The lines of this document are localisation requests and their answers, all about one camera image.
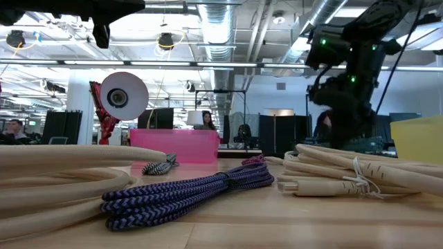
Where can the white background lampshade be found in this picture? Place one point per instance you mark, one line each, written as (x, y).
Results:
(194, 118)

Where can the grey background chair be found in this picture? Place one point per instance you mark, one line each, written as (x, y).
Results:
(58, 140)

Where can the person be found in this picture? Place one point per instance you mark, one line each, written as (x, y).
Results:
(207, 121)
(14, 129)
(244, 133)
(323, 124)

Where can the red desk lamp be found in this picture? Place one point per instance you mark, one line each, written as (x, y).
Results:
(133, 86)

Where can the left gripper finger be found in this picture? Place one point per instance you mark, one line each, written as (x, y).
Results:
(129, 4)
(101, 34)

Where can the white building column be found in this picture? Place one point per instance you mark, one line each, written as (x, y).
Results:
(79, 110)

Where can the pink plastic bin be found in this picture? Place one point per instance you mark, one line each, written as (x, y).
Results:
(173, 145)

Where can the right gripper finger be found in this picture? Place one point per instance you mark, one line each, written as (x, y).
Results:
(361, 129)
(341, 129)

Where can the black background monitor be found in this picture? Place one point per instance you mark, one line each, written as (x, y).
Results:
(161, 119)

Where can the black metal stand frame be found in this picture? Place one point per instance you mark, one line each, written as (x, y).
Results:
(221, 91)

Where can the black ceiling device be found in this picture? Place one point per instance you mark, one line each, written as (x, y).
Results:
(166, 41)
(15, 38)

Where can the silver ceiling duct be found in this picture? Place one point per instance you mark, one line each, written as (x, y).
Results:
(218, 34)

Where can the yellow plastic bin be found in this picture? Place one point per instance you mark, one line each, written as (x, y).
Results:
(418, 141)

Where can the ceiling light strip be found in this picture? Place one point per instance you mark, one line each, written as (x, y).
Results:
(155, 63)

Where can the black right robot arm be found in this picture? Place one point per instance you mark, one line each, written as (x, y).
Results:
(377, 20)

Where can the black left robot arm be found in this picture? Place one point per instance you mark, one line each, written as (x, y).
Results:
(31, 7)

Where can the black room partition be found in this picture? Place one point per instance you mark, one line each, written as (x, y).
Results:
(284, 135)
(62, 128)

